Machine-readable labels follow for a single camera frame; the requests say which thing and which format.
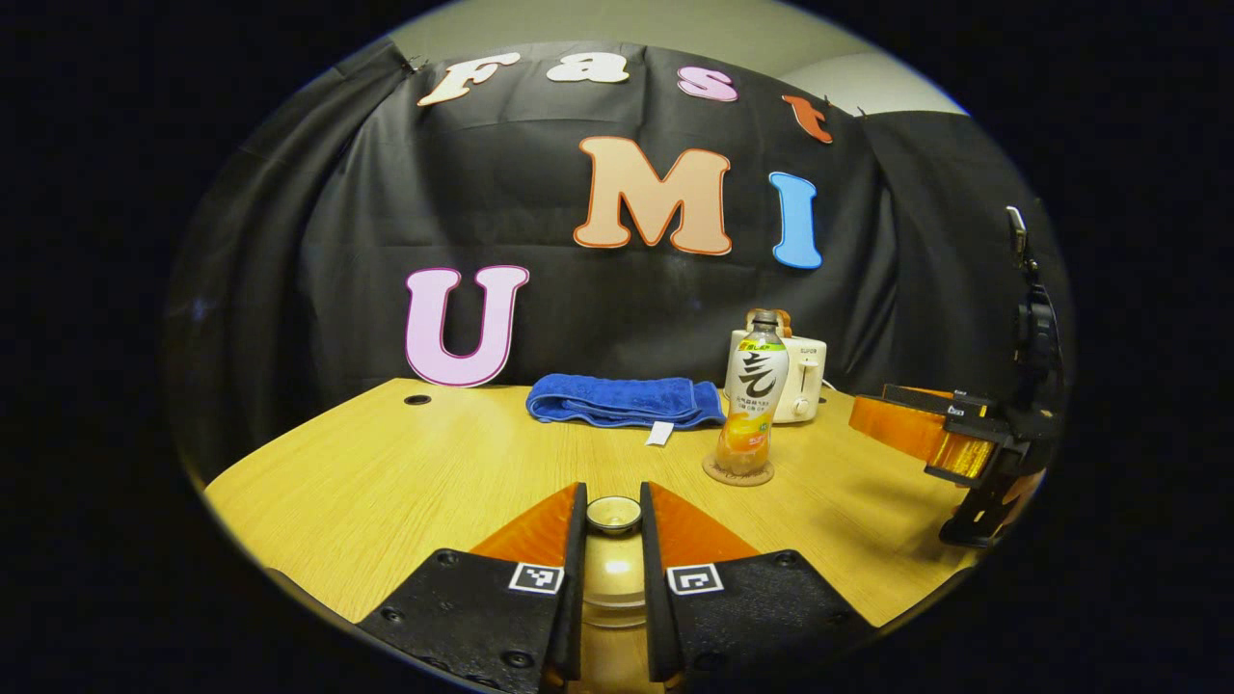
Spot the blue folded towel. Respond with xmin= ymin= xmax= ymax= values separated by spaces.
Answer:
xmin=525 ymin=374 xmax=727 ymax=447

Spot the cream toaster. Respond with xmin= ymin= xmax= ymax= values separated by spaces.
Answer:
xmin=727 ymin=328 xmax=829 ymax=425

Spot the labelled plastic water bottle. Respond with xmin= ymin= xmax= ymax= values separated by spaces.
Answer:
xmin=715 ymin=308 xmax=791 ymax=478

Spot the round brown coaster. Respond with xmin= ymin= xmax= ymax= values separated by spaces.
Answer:
xmin=702 ymin=453 xmax=776 ymax=488

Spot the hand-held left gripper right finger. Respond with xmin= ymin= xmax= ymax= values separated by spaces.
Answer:
xmin=639 ymin=482 xmax=878 ymax=690

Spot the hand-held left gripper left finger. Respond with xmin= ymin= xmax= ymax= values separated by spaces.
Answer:
xmin=357 ymin=482 xmax=589 ymax=694

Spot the black backdrop cloth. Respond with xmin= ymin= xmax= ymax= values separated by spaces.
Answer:
xmin=164 ymin=39 xmax=1076 ymax=488

